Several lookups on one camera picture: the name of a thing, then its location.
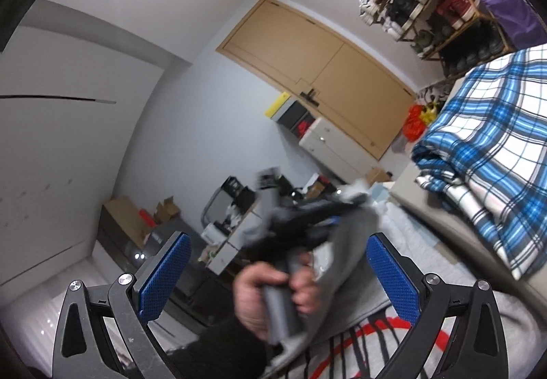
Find cardboard box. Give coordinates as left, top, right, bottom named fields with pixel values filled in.
left=104, top=196, right=150, bottom=249

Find grey hoodie with red print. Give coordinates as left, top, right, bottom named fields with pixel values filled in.
left=263, top=185, right=547, bottom=379

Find wooden double door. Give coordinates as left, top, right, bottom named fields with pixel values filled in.
left=216, top=0, right=417, bottom=161

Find person's left forearm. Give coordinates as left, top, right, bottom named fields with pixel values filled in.
left=164, top=313, right=283, bottom=379

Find purple cloth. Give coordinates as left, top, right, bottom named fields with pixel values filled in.
left=465, top=0, right=547, bottom=51

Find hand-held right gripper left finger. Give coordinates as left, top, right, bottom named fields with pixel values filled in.
left=52, top=231, right=193, bottom=379

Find orange bag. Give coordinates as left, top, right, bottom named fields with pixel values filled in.
left=402, top=105, right=428, bottom=143

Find yellow box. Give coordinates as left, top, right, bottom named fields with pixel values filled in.
left=265, top=91, right=291, bottom=119

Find black box with red contents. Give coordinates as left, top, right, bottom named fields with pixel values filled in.
left=276, top=99, right=317, bottom=138

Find beige bed frame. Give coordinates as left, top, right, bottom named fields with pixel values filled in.
left=391, top=180, right=547, bottom=322

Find person's left hand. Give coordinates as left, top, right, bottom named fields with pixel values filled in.
left=233, top=254, right=320, bottom=339

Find white drawer cabinet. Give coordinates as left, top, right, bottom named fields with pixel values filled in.
left=298, top=116, right=387, bottom=185

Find yellow toy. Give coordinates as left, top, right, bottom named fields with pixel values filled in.
left=421, top=101, right=443, bottom=123

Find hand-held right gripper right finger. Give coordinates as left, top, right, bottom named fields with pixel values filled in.
left=366, top=231, right=509, bottom=379

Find blue plaid blanket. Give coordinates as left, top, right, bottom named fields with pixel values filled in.
left=411, top=43, right=547, bottom=281

